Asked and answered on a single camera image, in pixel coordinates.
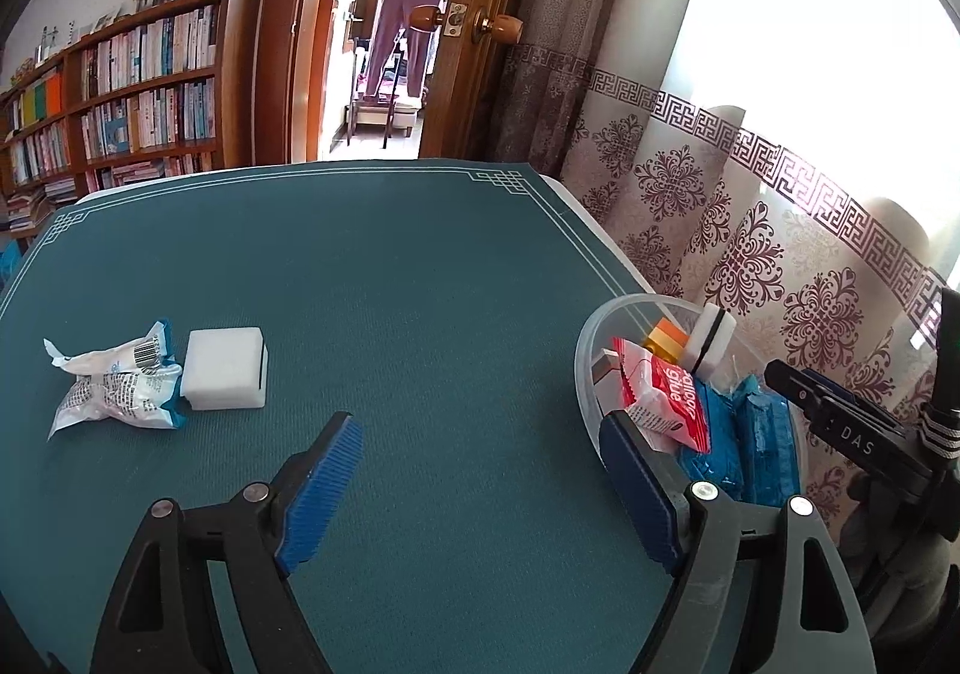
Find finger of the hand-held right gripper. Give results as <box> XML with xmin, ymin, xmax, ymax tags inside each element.
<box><xmin>763</xmin><ymin>359</ymin><xmax>826</xmax><ymax>420</ymax></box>
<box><xmin>799</xmin><ymin>366</ymin><xmax>912</xmax><ymax>431</ymax></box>

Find small red white box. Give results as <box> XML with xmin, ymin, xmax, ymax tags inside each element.
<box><xmin>592</xmin><ymin>353</ymin><xmax>627</xmax><ymax>390</ymax></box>

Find wooden bookshelf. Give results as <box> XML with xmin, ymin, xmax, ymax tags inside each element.
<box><xmin>0</xmin><ymin>0</ymin><xmax>263</xmax><ymax>247</ymax></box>

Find patterned curtain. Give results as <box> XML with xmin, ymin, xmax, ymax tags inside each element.
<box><xmin>480</xmin><ymin>0</ymin><xmax>960</xmax><ymax>540</ymax></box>

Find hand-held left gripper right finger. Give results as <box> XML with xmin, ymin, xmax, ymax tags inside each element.
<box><xmin>598</xmin><ymin>410</ymin><xmax>875</xmax><ymax>674</ymax></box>

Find crumpled white wrapper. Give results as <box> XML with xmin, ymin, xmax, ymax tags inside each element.
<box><xmin>43</xmin><ymin>319</ymin><xmax>186</xmax><ymax>442</ymax></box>

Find yellow orange block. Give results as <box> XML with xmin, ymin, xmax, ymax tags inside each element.
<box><xmin>643</xmin><ymin>317</ymin><xmax>689</xmax><ymax>361</ymax></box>

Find clear plastic bowl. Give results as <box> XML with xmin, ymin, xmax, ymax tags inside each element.
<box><xmin>574</xmin><ymin>293</ymin><xmax>811</xmax><ymax>502</ymax></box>

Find white sponge block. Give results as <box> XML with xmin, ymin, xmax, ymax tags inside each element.
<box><xmin>182</xmin><ymin>326</ymin><xmax>269</xmax><ymax>414</ymax></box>

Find blue snack packet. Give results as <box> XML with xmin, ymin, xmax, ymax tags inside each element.
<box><xmin>679</xmin><ymin>374</ymin><xmax>743</xmax><ymax>502</ymax></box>
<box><xmin>735</xmin><ymin>378</ymin><xmax>803</xmax><ymax>502</ymax></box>

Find rows of books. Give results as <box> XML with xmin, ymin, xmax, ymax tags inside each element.
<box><xmin>0</xmin><ymin>5</ymin><xmax>220</xmax><ymax>232</ymax></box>

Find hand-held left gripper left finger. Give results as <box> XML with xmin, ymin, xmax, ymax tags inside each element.
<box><xmin>90</xmin><ymin>411</ymin><xmax>366</xmax><ymax>674</ymax></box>

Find wooden chair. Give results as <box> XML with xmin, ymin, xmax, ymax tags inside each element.
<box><xmin>346</xmin><ymin>92</ymin><xmax>421</xmax><ymax>150</ymax></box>

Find hanging purple pants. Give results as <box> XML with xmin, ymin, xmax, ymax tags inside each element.
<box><xmin>364</xmin><ymin>0</ymin><xmax>451</xmax><ymax>101</ymax></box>

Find white block with black stripe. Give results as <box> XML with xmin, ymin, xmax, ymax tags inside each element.
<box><xmin>686</xmin><ymin>304</ymin><xmax>734</xmax><ymax>375</ymax></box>

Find red glue packet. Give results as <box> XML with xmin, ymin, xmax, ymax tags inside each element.
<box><xmin>611</xmin><ymin>336</ymin><xmax>712</xmax><ymax>456</ymax></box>

